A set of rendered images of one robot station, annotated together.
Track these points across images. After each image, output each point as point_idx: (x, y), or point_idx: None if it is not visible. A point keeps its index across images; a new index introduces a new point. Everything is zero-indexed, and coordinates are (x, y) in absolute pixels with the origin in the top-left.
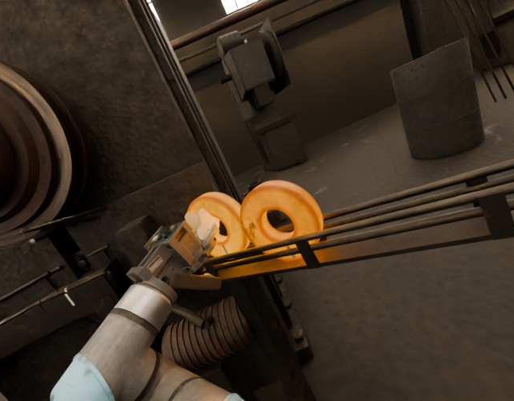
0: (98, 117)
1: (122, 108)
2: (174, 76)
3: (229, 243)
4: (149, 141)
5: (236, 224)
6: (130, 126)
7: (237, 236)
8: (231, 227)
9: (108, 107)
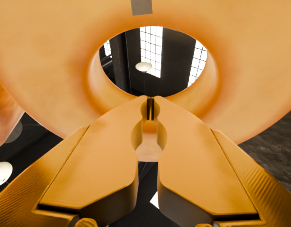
0: None
1: (262, 164)
2: None
3: (84, 20)
4: (273, 131)
5: (28, 95)
6: (275, 154)
7: (24, 50)
8: (57, 89)
9: (274, 174)
